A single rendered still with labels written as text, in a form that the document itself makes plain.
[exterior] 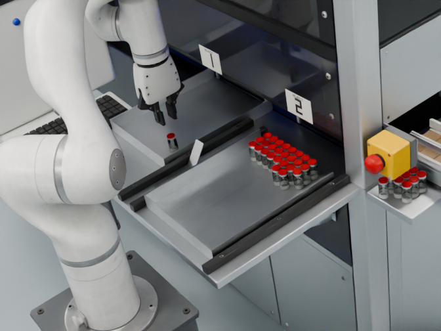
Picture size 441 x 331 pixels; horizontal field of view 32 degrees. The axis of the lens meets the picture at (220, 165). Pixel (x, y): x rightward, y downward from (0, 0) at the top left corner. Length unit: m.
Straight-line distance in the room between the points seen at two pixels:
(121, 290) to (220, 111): 0.71
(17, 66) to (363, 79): 1.09
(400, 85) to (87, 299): 0.77
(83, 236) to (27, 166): 0.17
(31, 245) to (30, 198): 1.86
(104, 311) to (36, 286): 1.53
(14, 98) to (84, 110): 1.03
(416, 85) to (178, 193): 0.58
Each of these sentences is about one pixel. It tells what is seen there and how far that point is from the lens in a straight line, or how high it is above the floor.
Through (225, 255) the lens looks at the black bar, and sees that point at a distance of 1.59.
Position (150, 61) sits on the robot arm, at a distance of 1.76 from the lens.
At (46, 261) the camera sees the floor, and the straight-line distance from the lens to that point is 3.12.
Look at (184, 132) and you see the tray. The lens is 1.99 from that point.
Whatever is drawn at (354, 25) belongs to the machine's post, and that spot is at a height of 1.28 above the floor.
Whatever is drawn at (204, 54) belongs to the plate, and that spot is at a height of 1.03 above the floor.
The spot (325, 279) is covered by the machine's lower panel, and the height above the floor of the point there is 0.48.
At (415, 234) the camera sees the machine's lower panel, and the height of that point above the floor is 0.64.
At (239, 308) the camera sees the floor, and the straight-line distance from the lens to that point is 2.71.
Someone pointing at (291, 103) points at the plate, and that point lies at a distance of 1.78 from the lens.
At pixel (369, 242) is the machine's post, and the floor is 0.72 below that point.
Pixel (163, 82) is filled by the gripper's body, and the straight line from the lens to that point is 1.81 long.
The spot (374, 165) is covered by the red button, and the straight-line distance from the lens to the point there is 1.60.
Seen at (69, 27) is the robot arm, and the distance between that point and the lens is 1.32.
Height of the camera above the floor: 1.98
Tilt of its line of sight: 37 degrees down
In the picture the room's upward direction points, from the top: 11 degrees counter-clockwise
